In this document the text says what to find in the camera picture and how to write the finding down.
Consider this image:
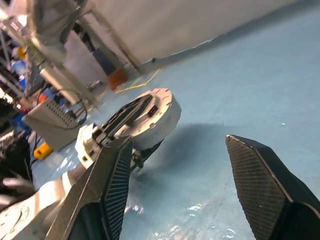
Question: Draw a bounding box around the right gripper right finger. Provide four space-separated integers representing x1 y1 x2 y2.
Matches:
224 134 320 240

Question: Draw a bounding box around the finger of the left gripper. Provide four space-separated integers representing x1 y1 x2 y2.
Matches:
99 94 155 141
131 138 165 174

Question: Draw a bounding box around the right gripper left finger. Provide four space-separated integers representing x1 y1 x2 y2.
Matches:
44 135 134 240

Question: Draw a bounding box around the orange object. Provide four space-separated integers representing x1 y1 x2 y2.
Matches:
107 68 129 92

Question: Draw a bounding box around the grey vented box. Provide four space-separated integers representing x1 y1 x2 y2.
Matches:
21 98 88 153

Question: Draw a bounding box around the yellow handheld device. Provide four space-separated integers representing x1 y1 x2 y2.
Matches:
33 141 54 160

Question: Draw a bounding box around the white backdrop sheet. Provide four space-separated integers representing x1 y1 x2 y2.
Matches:
94 0 302 74

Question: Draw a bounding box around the blue table cover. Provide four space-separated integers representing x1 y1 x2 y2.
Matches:
29 0 320 240

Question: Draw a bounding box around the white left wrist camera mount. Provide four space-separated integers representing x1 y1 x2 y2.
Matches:
74 123 114 171

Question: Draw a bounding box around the grey metal frame post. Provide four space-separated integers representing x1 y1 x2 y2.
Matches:
79 7 147 76

